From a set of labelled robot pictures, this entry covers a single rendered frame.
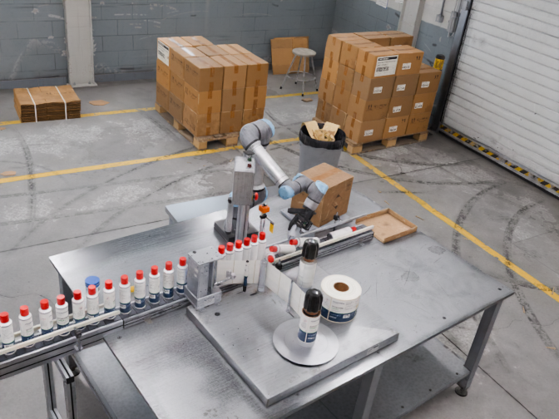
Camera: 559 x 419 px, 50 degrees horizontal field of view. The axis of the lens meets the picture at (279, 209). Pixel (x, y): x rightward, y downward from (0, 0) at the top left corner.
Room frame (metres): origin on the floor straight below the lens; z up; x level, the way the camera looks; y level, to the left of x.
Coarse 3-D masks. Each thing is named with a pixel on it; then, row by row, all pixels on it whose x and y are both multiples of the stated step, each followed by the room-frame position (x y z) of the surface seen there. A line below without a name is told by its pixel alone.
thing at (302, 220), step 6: (306, 210) 2.83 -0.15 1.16; (312, 210) 2.83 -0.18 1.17; (294, 216) 2.82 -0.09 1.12; (300, 216) 2.80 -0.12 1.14; (306, 216) 2.79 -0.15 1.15; (312, 216) 2.80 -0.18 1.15; (294, 222) 2.80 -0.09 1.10; (300, 222) 2.77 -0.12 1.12; (306, 222) 2.79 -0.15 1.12; (300, 228) 2.75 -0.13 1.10; (306, 228) 2.78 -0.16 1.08
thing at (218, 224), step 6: (216, 222) 3.04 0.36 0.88; (222, 222) 3.05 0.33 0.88; (216, 228) 3.02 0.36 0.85; (222, 228) 2.99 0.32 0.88; (252, 228) 3.03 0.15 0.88; (222, 234) 2.96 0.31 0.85; (228, 234) 2.93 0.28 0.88; (234, 234) 2.94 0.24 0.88; (258, 234) 3.01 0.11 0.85; (228, 240) 2.90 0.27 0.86; (234, 240) 2.91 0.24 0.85
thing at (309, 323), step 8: (312, 288) 2.13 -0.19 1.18; (304, 296) 2.10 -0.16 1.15; (312, 296) 2.08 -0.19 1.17; (320, 296) 2.09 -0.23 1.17; (304, 304) 2.09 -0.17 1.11; (312, 304) 2.07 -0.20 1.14; (320, 304) 2.09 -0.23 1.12; (304, 312) 2.10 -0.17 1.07; (312, 312) 2.07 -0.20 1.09; (320, 312) 2.11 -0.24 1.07; (304, 320) 2.07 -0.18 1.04; (312, 320) 2.06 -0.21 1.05; (304, 328) 2.07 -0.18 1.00; (312, 328) 2.07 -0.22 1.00; (304, 336) 2.06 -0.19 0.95; (312, 336) 2.07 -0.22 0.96; (304, 344) 2.07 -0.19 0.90; (312, 344) 2.08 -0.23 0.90
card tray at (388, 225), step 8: (368, 216) 3.39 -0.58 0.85; (376, 216) 3.44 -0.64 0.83; (384, 216) 3.46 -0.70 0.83; (392, 216) 3.47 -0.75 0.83; (400, 216) 3.43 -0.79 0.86; (368, 224) 3.32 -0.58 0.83; (376, 224) 3.34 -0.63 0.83; (384, 224) 3.35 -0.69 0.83; (392, 224) 3.36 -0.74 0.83; (400, 224) 3.38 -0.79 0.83; (408, 224) 3.37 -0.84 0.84; (376, 232) 3.24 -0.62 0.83; (384, 232) 3.26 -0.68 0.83; (392, 232) 3.27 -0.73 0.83; (400, 232) 3.22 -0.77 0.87; (408, 232) 3.28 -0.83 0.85; (384, 240) 3.13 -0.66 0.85
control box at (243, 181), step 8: (240, 160) 2.70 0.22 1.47; (240, 168) 2.61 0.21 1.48; (240, 176) 2.58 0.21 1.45; (248, 176) 2.58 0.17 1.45; (240, 184) 2.58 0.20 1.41; (248, 184) 2.58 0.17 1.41; (232, 192) 2.58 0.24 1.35; (240, 192) 2.58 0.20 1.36; (248, 192) 2.58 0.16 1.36; (232, 200) 2.58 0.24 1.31; (240, 200) 2.58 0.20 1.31; (248, 200) 2.59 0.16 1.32
